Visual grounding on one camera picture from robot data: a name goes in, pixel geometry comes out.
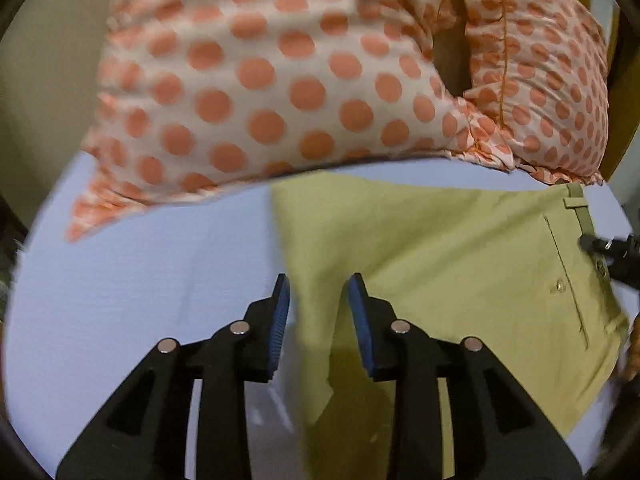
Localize khaki pants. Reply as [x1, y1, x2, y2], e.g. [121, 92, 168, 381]
[271, 172, 634, 479]

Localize person right hand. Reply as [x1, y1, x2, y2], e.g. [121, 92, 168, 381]
[617, 314, 640, 384]

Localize white bed sheet mattress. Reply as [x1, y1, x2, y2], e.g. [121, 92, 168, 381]
[0, 152, 637, 480]

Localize right polka dot pillow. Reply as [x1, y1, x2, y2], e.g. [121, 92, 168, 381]
[464, 0, 608, 184]

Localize polka dot pillow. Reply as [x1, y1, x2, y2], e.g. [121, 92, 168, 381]
[464, 0, 608, 184]
[67, 0, 515, 240]

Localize left polka dot pillow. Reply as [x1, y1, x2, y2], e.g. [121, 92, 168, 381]
[67, 0, 515, 240]

